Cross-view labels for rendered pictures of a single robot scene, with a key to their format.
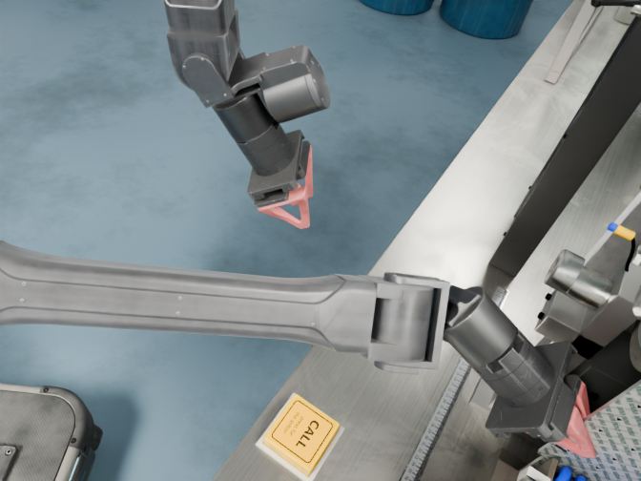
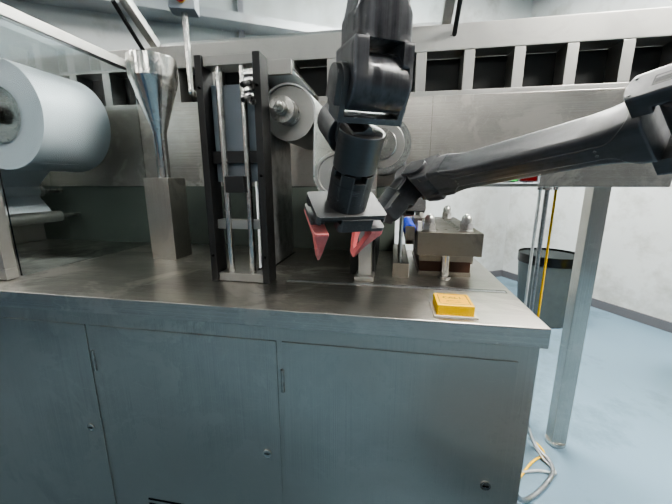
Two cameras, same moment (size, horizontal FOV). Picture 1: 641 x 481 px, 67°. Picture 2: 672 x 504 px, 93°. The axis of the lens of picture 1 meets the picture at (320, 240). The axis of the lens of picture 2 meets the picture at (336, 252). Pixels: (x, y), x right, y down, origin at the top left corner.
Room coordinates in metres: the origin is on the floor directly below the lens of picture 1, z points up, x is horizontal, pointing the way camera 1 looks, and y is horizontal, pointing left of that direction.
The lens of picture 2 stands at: (0.61, 0.51, 1.15)
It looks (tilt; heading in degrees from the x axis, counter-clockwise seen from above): 12 degrees down; 254
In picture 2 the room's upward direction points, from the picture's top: straight up
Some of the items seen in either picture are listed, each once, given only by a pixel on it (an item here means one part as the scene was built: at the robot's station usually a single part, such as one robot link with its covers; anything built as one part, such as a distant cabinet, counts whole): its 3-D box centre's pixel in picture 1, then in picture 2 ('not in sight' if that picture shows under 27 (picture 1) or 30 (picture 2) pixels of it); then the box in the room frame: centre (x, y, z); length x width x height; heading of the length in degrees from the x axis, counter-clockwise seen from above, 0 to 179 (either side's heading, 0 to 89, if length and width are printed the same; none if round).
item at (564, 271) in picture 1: (563, 270); not in sight; (0.32, -0.24, 1.18); 0.04 x 0.02 x 0.04; 155
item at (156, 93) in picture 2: not in sight; (164, 173); (0.86, -0.70, 1.18); 0.14 x 0.14 x 0.57
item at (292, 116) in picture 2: not in sight; (285, 111); (0.49, -0.38, 1.33); 0.06 x 0.06 x 0.06; 65
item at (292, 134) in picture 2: not in sight; (301, 122); (0.43, -0.52, 1.33); 0.25 x 0.14 x 0.14; 65
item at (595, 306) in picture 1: (542, 350); (365, 222); (0.31, -0.28, 1.05); 0.06 x 0.05 x 0.31; 65
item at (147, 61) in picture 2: not in sight; (152, 69); (0.86, -0.70, 1.50); 0.14 x 0.14 x 0.06
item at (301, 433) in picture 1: (301, 433); (452, 304); (0.21, -0.02, 0.91); 0.07 x 0.07 x 0.02; 65
